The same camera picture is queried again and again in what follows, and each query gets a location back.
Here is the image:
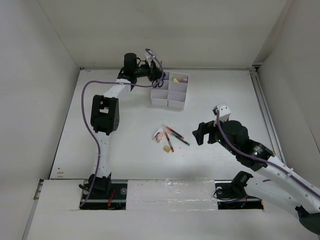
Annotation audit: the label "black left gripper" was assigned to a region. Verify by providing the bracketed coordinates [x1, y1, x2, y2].
[133, 59, 166, 82]

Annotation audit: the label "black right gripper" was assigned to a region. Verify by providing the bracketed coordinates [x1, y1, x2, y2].
[192, 115, 238, 156]

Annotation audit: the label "black handled scissors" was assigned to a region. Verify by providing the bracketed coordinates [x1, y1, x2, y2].
[152, 78, 164, 88]

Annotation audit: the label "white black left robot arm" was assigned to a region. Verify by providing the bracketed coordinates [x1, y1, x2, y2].
[88, 48, 165, 199]

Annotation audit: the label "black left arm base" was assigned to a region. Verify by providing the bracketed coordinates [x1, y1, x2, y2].
[78, 175, 128, 211]

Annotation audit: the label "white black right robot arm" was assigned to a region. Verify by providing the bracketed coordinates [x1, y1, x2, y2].
[192, 119, 320, 235]

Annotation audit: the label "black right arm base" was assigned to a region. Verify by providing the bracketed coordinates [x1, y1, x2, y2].
[212, 171, 264, 210]

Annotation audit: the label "green pen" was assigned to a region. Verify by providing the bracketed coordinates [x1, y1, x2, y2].
[171, 132, 190, 146]

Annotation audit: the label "white left organizer box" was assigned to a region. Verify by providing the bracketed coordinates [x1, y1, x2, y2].
[150, 71, 171, 107]

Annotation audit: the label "white organizer box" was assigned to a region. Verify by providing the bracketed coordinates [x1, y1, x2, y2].
[150, 71, 171, 107]
[168, 72, 190, 110]

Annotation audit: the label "white right organizer box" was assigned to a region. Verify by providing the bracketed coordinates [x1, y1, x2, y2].
[168, 72, 190, 110]

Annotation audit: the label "pink red pen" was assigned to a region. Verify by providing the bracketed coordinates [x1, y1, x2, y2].
[161, 124, 175, 153]

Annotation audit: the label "yellow staple box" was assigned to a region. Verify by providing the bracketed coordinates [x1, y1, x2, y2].
[163, 145, 171, 153]

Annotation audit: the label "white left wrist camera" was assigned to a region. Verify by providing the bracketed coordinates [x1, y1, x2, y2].
[144, 48, 158, 67]

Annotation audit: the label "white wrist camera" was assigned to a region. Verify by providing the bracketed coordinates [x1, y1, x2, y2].
[144, 48, 158, 67]
[212, 103, 231, 123]

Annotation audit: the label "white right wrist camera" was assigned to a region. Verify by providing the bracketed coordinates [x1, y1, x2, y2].
[212, 103, 231, 123]

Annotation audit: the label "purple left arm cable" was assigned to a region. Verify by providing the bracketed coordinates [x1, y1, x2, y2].
[79, 48, 166, 208]

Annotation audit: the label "aluminium side rail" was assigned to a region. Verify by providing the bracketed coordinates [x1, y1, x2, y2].
[249, 64, 286, 164]

